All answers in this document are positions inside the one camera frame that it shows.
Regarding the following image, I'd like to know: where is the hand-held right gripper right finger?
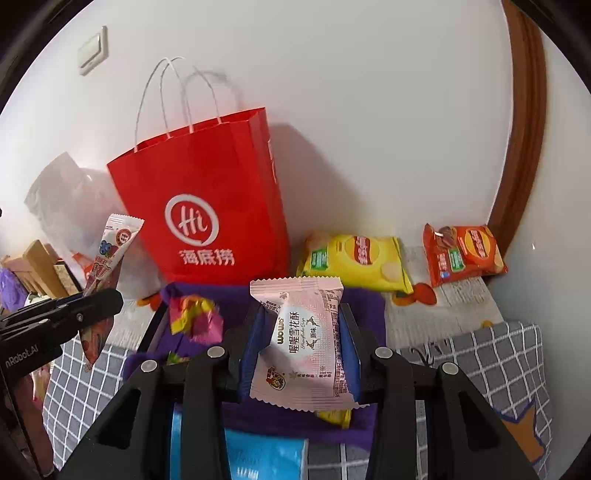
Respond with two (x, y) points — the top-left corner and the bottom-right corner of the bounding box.
(338, 302), (539, 480)

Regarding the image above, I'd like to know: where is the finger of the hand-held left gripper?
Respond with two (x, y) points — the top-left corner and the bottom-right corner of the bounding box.
(0, 288), (124, 355)

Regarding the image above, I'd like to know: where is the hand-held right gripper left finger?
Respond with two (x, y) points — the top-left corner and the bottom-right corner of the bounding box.
(58, 300), (267, 480)

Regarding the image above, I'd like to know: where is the pale pink pastry packet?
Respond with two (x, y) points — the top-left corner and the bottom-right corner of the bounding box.
(249, 276), (361, 411)

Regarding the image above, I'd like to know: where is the yellow snack packet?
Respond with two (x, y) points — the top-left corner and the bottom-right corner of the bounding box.
(316, 407), (352, 430)

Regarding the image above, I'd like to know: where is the long berry candy packet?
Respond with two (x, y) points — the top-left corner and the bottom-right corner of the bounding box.
(79, 213), (145, 372)

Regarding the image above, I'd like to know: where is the pink and yellow packet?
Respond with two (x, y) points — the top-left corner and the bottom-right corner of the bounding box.
(168, 295), (225, 344)

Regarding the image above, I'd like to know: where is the patterned cardboard box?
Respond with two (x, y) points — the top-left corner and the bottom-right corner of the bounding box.
(53, 261), (79, 296)

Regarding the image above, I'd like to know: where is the purple cloth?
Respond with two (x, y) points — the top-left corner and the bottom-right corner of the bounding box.
(122, 281), (386, 453)

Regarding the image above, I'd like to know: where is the violet fabric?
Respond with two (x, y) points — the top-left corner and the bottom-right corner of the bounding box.
(0, 268), (26, 317)

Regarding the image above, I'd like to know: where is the blue tissue pack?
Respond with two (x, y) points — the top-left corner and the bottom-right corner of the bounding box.
(168, 401), (309, 480)

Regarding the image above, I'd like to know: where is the yellow chips bag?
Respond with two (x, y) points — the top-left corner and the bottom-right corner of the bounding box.
(295, 233), (414, 296)

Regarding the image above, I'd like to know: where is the white plastic shopping bag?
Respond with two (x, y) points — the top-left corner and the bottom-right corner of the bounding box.
(23, 152), (153, 301)

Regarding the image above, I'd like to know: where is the fruit printed table cover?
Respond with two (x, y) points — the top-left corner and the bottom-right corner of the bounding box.
(136, 272), (506, 330)

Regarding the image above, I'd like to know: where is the grey checked star blanket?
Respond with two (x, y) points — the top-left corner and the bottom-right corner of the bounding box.
(41, 320), (555, 480)

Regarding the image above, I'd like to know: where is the orange chips bag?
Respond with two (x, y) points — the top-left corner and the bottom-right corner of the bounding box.
(422, 223), (509, 289)

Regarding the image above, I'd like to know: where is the red paper shopping bag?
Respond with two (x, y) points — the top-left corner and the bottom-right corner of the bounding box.
(107, 58), (291, 296)

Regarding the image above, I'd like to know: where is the light wooden furniture frame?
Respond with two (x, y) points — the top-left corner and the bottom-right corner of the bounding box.
(23, 240), (70, 298)

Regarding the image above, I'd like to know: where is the white wall light switch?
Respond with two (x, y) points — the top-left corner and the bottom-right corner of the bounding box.
(76, 25), (109, 77)

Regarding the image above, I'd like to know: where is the brown wooden door frame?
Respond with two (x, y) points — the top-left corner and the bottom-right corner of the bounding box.
(489, 0), (548, 268)

